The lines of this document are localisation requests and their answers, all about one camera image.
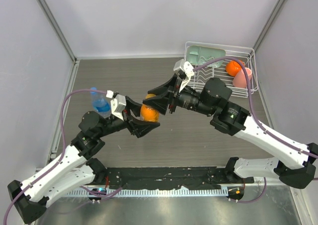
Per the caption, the white slotted cable duct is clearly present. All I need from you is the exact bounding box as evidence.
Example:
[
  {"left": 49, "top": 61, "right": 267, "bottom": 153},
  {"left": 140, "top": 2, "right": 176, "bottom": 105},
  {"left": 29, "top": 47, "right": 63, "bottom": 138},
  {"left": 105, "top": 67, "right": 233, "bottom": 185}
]
[{"left": 62, "top": 186, "right": 228, "bottom": 198}]

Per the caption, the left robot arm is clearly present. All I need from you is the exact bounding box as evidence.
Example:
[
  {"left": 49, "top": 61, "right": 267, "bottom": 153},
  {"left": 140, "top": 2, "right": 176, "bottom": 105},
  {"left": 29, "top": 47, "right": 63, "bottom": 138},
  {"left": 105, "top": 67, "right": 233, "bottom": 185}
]
[{"left": 7, "top": 95, "right": 160, "bottom": 224}]

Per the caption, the white wire dish rack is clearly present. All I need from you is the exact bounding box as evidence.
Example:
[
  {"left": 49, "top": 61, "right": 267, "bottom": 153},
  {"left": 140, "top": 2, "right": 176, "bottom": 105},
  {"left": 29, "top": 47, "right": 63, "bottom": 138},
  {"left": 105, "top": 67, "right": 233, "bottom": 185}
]
[{"left": 184, "top": 41, "right": 258, "bottom": 98}]

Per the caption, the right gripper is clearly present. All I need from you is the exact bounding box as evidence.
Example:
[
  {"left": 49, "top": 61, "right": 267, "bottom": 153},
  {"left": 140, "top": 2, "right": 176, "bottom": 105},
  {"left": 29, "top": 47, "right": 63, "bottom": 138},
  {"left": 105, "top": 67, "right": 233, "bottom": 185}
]
[{"left": 143, "top": 74, "right": 215, "bottom": 117}]

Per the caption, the mint green divided tray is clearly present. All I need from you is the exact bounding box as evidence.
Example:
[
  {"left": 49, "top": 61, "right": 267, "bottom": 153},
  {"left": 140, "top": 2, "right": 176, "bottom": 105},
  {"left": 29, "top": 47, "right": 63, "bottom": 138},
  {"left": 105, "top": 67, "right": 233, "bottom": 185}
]
[{"left": 185, "top": 45, "right": 226, "bottom": 66}]

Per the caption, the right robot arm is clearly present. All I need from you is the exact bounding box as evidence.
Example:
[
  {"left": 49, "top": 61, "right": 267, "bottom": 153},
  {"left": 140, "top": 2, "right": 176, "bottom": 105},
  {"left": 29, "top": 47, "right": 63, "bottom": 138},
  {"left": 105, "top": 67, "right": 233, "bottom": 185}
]
[{"left": 143, "top": 75, "right": 318, "bottom": 189}]

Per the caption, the orange bowl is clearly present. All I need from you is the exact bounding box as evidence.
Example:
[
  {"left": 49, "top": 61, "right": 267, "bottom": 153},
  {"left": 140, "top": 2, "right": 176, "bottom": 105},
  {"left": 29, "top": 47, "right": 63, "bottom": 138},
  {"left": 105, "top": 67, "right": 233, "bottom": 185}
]
[{"left": 225, "top": 61, "right": 241, "bottom": 77}]

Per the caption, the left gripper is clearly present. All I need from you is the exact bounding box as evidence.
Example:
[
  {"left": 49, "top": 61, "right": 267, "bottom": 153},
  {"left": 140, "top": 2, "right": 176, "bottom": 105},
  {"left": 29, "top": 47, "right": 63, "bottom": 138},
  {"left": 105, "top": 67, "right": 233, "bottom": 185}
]
[{"left": 96, "top": 95, "right": 159, "bottom": 138}]

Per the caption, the orange bottle cap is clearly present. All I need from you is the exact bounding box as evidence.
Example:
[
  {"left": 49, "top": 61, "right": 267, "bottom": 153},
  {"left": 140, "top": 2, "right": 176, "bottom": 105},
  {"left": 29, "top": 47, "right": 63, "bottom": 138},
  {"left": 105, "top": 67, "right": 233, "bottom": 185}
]
[{"left": 145, "top": 94, "right": 156, "bottom": 99}]

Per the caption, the blue bottle cap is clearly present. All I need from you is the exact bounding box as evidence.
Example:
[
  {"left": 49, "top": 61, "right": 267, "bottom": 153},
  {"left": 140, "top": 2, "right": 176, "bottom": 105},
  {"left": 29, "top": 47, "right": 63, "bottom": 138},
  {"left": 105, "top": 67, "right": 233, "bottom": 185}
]
[{"left": 90, "top": 87, "right": 97, "bottom": 95}]

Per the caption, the clear blue water bottle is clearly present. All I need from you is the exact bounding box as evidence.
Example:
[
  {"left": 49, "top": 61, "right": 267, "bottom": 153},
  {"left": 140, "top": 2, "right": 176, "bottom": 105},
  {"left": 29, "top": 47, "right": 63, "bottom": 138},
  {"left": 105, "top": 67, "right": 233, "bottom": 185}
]
[{"left": 90, "top": 91, "right": 111, "bottom": 118}]

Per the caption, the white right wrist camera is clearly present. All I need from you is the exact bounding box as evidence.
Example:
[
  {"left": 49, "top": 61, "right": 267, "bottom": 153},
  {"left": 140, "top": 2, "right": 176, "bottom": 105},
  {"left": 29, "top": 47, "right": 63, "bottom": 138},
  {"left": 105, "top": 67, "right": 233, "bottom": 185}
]
[{"left": 173, "top": 59, "right": 194, "bottom": 92}]

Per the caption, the orange juice bottle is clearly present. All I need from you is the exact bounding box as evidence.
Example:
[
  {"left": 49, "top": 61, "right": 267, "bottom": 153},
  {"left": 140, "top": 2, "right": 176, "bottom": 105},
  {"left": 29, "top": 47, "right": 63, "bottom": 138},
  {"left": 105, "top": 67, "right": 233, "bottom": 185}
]
[{"left": 140, "top": 104, "right": 159, "bottom": 122}]

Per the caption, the pink cup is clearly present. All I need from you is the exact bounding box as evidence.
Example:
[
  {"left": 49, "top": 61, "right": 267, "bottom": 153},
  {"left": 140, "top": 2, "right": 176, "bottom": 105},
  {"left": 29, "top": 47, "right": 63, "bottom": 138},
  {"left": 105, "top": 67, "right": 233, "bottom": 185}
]
[{"left": 233, "top": 68, "right": 252, "bottom": 88}]

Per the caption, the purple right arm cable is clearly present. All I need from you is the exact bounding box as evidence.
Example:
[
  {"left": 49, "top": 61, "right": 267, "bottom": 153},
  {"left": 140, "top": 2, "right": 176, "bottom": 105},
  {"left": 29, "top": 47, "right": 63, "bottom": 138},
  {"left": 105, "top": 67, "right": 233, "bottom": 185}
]
[{"left": 192, "top": 56, "right": 318, "bottom": 204}]

